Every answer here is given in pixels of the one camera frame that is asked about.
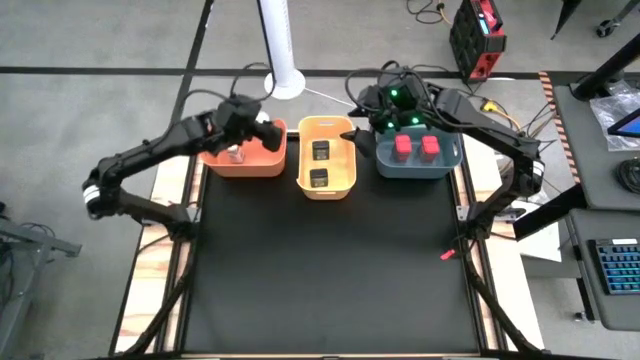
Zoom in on white paper sheet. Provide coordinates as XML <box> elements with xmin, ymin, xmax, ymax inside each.
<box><xmin>516</xmin><ymin>219</ymin><xmax>564</xmax><ymax>264</ymax></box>

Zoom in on orange plastic bin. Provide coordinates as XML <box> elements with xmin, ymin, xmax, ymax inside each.
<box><xmin>199</xmin><ymin>118</ymin><xmax>290</xmax><ymax>179</ymax></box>

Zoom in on grey cart frame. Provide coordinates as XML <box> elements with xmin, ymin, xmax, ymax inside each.
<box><xmin>0</xmin><ymin>217</ymin><xmax>83</xmax><ymax>360</ymax></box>

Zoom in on white tower fan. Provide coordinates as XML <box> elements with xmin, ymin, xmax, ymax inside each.
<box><xmin>257</xmin><ymin>0</ymin><xmax>307</xmax><ymax>101</ymax></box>

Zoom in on white power cord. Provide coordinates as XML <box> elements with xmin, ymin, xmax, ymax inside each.
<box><xmin>303</xmin><ymin>87</ymin><xmax>354</xmax><ymax>108</ymax></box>

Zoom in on black cable coil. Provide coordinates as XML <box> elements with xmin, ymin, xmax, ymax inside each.
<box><xmin>614</xmin><ymin>156</ymin><xmax>640</xmax><ymax>196</ymax></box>

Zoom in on clear plastic bag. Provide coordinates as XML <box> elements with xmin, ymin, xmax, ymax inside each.
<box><xmin>589</xmin><ymin>79</ymin><xmax>640</xmax><ymax>153</ymax></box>

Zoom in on smoked paprika tin red lid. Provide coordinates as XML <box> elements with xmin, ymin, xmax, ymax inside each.
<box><xmin>419</xmin><ymin>134</ymin><xmax>442</xmax><ymax>164</ymax></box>
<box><xmin>393</xmin><ymin>133</ymin><xmax>415</xmax><ymax>163</ymax></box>

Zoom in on tablet computer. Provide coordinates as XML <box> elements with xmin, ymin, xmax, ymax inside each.
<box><xmin>606</xmin><ymin>106</ymin><xmax>640</xmax><ymax>139</ymax></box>

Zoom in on yellow plastic bin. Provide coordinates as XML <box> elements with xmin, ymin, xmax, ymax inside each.
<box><xmin>296</xmin><ymin>115</ymin><xmax>359</xmax><ymax>202</ymax></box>

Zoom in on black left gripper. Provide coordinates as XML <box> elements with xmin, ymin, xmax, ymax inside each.
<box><xmin>230</xmin><ymin>97</ymin><xmax>285</xmax><ymax>153</ymax></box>

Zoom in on cart leg with caster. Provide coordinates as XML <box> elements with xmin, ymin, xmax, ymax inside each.
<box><xmin>594</xmin><ymin>0</ymin><xmax>640</xmax><ymax>39</ymax></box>

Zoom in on black partition panel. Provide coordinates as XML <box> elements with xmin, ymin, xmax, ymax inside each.
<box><xmin>551</xmin><ymin>0</ymin><xmax>584</xmax><ymax>41</ymax></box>

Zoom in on black stand pole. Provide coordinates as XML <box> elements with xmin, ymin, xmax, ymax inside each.
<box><xmin>571</xmin><ymin>32</ymin><xmax>640</xmax><ymax>102</ymax></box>

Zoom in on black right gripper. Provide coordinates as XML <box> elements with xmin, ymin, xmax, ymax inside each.
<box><xmin>339</xmin><ymin>107</ymin><xmax>399</xmax><ymax>161</ymax></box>

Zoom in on black-lid spice jar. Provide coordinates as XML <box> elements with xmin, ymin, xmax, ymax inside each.
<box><xmin>311</xmin><ymin>139</ymin><xmax>332</xmax><ymax>162</ymax></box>
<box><xmin>308</xmin><ymin>167</ymin><xmax>330</xmax><ymax>189</ymax></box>

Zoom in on red black power station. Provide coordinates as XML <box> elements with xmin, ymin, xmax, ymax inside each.
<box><xmin>448</xmin><ymin>0</ymin><xmax>508</xmax><ymax>84</ymax></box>

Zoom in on black keyboard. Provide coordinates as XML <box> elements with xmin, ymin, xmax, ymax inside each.
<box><xmin>587</xmin><ymin>238</ymin><xmax>640</xmax><ymax>297</ymax></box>

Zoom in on grey desk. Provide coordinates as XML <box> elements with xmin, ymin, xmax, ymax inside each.
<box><xmin>552</xmin><ymin>74</ymin><xmax>640</xmax><ymax>212</ymax></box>
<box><xmin>567</xmin><ymin>207</ymin><xmax>640</xmax><ymax>333</ymax></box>

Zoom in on blue plastic bin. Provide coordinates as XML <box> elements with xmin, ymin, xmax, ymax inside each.
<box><xmin>374</xmin><ymin>130</ymin><xmax>464</xmax><ymax>181</ymax></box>

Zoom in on black frame strut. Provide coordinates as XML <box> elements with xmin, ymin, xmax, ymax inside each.
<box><xmin>125</xmin><ymin>272</ymin><xmax>195</xmax><ymax>357</ymax></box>
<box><xmin>466</xmin><ymin>272</ymin><xmax>540</xmax><ymax>357</ymax></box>

